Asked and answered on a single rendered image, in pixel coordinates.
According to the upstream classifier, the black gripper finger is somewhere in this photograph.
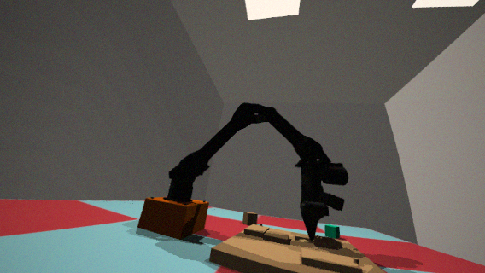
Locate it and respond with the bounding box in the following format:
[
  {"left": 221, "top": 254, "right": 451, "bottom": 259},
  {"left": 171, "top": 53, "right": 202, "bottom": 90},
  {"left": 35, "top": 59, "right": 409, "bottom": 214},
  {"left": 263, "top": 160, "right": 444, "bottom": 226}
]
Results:
[{"left": 301, "top": 213, "right": 323, "bottom": 241}]

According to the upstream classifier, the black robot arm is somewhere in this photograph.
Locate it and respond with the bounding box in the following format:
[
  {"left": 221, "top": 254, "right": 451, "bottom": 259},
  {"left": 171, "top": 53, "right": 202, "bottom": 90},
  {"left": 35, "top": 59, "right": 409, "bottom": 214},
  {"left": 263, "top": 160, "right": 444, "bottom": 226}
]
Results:
[{"left": 163, "top": 102, "right": 348, "bottom": 211}]

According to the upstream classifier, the small green block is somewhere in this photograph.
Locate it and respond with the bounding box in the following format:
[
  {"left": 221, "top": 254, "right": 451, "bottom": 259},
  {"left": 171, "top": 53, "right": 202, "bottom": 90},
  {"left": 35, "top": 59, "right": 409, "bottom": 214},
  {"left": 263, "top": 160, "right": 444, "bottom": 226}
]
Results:
[{"left": 324, "top": 224, "right": 340, "bottom": 239}]

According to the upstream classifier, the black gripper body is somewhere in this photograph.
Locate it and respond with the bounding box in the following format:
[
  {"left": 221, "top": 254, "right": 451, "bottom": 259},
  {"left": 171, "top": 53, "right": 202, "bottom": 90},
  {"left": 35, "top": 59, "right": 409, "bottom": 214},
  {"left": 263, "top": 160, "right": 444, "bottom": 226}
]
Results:
[{"left": 300, "top": 182, "right": 329, "bottom": 216}]

